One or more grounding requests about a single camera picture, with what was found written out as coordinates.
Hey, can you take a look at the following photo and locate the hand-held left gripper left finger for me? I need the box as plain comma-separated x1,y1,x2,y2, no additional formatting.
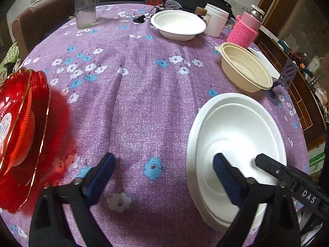
29,153,116,247

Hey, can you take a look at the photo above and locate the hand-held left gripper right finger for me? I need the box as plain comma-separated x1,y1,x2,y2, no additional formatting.
213,153,302,247

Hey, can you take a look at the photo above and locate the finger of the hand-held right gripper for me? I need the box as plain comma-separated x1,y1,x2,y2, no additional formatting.
255,153,300,193

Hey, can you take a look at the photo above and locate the large white paper bowl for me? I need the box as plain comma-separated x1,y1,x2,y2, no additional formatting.
186,93,287,232

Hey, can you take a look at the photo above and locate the red plate with gold rim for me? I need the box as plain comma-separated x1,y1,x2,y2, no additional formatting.
0,67,52,214

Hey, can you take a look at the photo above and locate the red bowl with gold rim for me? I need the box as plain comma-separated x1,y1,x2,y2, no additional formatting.
0,68,36,168

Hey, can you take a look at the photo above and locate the beige plastic bowl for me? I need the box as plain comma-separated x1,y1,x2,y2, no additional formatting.
214,42,273,93

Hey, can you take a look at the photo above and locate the wooden side cabinet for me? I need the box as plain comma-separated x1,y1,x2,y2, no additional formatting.
253,27,329,144

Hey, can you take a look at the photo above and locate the purple floral tablecloth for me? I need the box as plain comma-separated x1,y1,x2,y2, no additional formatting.
0,3,310,247

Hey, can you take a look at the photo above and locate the grey phone stand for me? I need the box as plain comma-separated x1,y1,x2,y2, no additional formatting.
267,59,297,106

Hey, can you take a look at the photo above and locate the white flat box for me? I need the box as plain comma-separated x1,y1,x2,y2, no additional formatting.
248,47,282,81

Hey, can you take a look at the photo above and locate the bottle with pink knit sleeve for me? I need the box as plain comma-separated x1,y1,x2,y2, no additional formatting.
226,4,265,49

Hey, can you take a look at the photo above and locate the green patterned blanket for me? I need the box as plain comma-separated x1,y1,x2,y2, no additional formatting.
0,42,21,70

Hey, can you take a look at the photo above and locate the white plastic cup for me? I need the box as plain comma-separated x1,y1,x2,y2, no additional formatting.
204,3,229,37

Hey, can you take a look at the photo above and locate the brown fabric sofa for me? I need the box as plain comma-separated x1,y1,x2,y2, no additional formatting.
12,0,76,62

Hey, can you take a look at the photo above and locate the clear water bottle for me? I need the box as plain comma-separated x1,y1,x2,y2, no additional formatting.
74,0,101,30

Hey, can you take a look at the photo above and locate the dark jar with brown lid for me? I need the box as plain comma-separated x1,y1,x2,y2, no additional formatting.
195,6,208,21

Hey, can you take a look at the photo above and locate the black charger with cable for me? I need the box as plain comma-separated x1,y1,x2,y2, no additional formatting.
132,6,157,24

